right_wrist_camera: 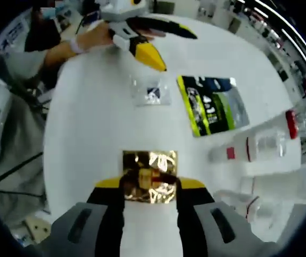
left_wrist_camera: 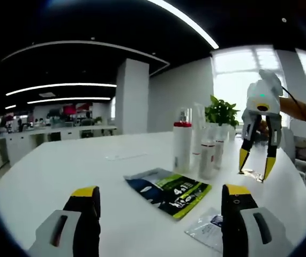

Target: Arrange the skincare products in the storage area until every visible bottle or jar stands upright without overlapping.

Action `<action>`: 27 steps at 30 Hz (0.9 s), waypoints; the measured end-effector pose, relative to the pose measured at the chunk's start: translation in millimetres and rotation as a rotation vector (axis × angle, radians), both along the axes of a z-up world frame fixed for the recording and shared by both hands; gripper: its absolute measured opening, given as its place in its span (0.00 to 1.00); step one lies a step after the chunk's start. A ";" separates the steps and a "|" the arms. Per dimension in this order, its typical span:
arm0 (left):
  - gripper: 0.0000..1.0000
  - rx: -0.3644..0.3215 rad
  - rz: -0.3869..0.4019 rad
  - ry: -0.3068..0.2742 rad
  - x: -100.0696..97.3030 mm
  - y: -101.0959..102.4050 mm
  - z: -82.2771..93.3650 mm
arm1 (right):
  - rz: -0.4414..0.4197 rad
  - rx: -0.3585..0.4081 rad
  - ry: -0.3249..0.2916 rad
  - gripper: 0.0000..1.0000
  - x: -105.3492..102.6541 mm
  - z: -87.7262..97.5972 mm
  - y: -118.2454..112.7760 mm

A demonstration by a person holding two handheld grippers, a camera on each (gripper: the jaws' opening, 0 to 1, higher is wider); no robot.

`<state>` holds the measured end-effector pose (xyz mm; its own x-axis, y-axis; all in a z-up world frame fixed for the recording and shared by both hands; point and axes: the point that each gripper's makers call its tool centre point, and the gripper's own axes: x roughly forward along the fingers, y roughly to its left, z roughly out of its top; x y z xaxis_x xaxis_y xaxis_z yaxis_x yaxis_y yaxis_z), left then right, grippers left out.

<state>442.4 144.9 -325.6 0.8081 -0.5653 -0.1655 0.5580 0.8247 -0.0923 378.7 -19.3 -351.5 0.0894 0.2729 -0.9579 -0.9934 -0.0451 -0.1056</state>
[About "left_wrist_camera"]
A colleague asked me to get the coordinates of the white red-banded pump skincare bottle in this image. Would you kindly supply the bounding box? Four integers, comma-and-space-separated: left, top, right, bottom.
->
213, 127, 226, 169

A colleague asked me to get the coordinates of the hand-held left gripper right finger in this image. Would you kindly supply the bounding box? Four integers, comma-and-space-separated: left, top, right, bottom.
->
220, 184, 295, 257

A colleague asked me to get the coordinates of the gold skincare sachet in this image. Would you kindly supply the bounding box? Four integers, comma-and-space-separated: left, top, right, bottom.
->
239, 168, 265, 183

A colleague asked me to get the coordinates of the large white clear-capped skincare bottle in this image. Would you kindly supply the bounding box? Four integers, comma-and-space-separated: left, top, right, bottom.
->
172, 107, 193, 172

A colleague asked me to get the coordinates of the curved ceiling light strip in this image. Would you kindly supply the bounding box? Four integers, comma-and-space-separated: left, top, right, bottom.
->
146, 0, 220, 49

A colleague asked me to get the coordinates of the small silver skincare sachet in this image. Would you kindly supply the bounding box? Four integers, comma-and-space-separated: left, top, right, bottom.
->
184, 207, 225, 253

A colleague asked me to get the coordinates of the clear red-square skincare bottle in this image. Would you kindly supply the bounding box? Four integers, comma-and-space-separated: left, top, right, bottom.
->
199, 130, 215, 179

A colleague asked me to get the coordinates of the long white counter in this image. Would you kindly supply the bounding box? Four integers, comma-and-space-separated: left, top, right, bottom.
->
0, 125, 118, 170

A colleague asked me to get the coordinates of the white skincare tube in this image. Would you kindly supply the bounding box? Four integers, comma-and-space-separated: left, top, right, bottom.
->
192, 102, 205, 162

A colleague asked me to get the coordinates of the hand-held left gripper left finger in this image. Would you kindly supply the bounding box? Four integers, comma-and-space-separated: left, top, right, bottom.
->
28, 185, 101, 257

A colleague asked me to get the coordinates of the green potted plant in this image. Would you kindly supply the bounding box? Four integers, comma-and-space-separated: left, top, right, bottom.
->
204, 94, 241, 135

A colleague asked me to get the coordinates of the green and black skincare sachet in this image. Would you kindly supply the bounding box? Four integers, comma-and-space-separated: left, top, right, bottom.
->
123, 167, 213, 221

